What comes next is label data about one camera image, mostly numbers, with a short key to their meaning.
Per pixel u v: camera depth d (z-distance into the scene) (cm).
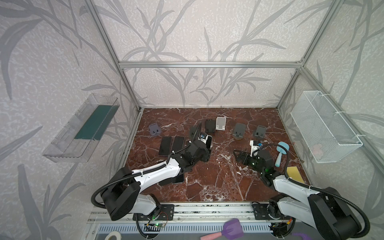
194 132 108
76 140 63
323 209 42
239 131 99
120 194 42
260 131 100
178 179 58
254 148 79
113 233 69
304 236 68
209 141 77
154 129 101
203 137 73
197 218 73
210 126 104
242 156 77
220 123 105
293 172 87
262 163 68
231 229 69
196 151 62
